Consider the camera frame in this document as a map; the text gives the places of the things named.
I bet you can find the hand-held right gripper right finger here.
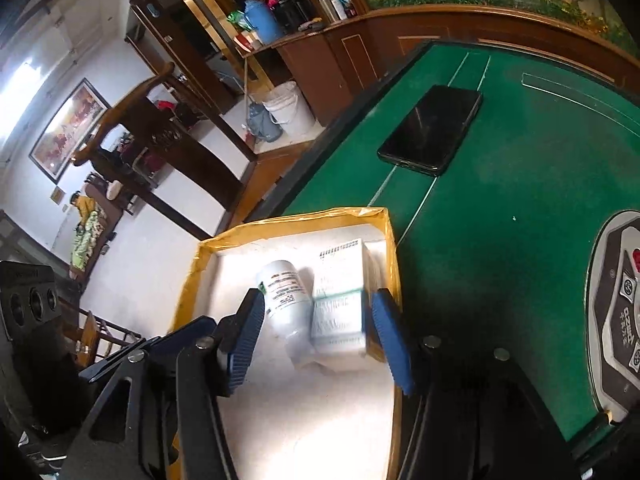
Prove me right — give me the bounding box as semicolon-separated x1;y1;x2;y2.
371;287;583;480

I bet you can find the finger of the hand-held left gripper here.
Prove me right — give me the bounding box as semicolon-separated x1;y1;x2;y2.
77;315;218;386

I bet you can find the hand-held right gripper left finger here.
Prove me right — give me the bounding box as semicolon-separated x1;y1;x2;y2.
60;287;266;480

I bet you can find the white plastic bottle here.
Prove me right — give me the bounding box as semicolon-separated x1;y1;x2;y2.
256;259;317;363

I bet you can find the yellow-rimmed white tray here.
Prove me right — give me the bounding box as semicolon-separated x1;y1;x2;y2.
167;206;403;480

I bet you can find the white green-striped medicine box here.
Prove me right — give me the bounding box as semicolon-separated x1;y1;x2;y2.
310;237;371;356

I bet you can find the light wooden chair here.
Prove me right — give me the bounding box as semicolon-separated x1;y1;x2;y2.
57;295;146;368

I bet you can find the green patterned blanket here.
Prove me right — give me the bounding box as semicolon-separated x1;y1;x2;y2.
70;210;101;271

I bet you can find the blue-grey jug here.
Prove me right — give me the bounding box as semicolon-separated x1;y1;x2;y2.
247;102;283;143

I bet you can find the black smartphone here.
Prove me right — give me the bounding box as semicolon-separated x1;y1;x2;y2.
376;85;484;177

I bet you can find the round table control panel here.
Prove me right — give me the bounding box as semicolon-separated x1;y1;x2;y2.
585;210;640;426

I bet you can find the white bucket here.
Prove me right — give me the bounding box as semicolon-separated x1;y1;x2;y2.
261;81;317;137

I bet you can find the ceiling light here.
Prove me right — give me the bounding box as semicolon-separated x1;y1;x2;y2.
14;61;42;87

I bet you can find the curved wooden cabinet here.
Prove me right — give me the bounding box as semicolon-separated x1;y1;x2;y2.
272;4;640;126

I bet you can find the blue thermos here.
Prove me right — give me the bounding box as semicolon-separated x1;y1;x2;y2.
243;0;285;45

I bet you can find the framed wall painting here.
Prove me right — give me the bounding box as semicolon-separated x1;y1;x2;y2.
28;77;112;184

